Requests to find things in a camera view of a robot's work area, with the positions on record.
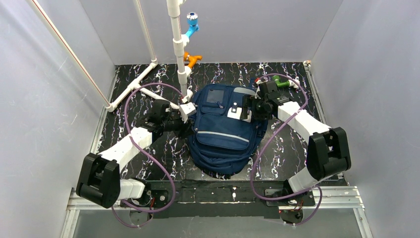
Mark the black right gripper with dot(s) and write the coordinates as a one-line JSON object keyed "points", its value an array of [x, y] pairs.
{"points": [[247, 107]]}

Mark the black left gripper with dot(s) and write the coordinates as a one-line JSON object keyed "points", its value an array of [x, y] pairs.
{"points": [[181, 121]]}

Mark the navy blue student backpack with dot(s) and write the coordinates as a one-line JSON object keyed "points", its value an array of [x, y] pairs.
{"points": [[220, 141]]}

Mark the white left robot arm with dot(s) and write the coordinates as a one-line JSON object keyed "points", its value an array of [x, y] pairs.
{"points": [[99, 180]]}

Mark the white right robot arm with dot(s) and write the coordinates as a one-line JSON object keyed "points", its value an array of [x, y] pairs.
{"points": [[328, 150]]}

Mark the green tap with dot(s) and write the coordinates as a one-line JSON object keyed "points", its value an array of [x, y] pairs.
{"points": [[279, 83]]}

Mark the orange tap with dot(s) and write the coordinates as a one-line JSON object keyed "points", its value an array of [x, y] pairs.
{"points": [[191, 59]]}

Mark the blue tap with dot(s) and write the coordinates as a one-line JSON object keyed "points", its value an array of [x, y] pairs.
{"points": [[192, 20]]}

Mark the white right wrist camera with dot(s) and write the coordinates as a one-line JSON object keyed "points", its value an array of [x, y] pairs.
{"points": [[294, 83]]}

